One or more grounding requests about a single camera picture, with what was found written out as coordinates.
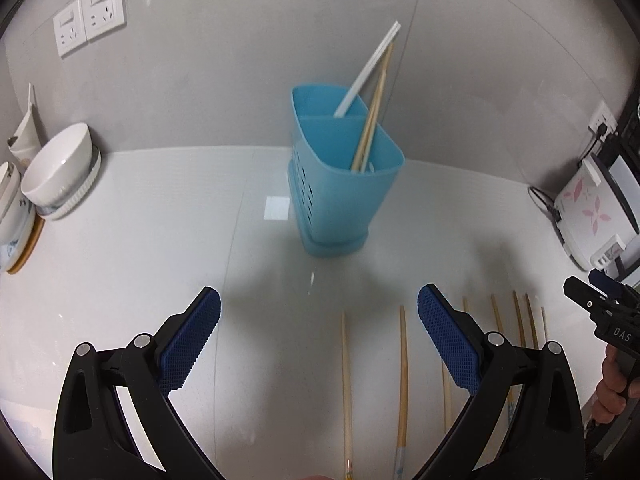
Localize white chopstick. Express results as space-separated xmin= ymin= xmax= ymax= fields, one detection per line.
xmin=337 ymin=23 xmax=402 ymax=118
xmin=334 ymin=21 xmax=399 ymax=117

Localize plain bamboo chopstick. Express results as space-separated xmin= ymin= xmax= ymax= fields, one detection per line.
xmin=354 ymin=44 xmax=396 ymax=173
xmin=350 ymin=45 xmax=392 ymax=171

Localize blue plastic utensil holder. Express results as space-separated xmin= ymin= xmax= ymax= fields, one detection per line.
xmin=287 ymin=85 xmax=405 ymax=259

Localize round wooden board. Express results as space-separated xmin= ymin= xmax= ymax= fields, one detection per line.
xmin=6 ymin=215 xmax=46 ymax=275

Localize white wall outlet with plug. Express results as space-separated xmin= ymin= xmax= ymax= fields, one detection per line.
xmin=582 ymin=101 xmax=618 ymax=161

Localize white ceramic bowl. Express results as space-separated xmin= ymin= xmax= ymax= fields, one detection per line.
xmin=20 ymin=122 xmax=96 ymax=207

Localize white tapered container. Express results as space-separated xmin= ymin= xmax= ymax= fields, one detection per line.
xmin=7 ymin=82 xmax=41 ymax=163

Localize white wall socket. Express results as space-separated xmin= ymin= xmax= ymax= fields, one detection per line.
xmin=52 ymin=0 xmax=86 ymax=59
xmin=80 ymin=0 xmax=126 ymax=42

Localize floral red-tipped bamboo chopstick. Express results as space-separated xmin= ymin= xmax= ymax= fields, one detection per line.
xmin=341 ymin=311 xmax=355 ymax=480

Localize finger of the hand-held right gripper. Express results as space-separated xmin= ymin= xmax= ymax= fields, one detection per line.
xmin=589 ymin=269 xmax=640 ymax=298
xmin=563 ymin=276 xmax=613 ymax=313

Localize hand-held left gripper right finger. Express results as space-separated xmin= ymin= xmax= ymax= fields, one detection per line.
xmin=415 ymin=283 xmax=586 ymax=480

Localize person's right hand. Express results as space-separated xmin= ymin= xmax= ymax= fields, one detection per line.
xmin=593 ymin=345 xmax=640 ymax=425

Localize row of bamboo chopsticks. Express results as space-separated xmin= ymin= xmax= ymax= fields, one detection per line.
xmin=397 ymin=290 xmax=551 ymax=480

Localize black appliance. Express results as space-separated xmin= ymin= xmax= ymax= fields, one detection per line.
xmin=602 ymin=107 xmax=640 ymax=186

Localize white floral rice cooker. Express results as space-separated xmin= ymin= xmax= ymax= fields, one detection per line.
xmin=554 ymin=152 xmax=640 ymax=272

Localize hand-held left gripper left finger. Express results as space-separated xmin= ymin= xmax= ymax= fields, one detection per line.
xmin=51 ymin=286 xmax=227 ymax=480

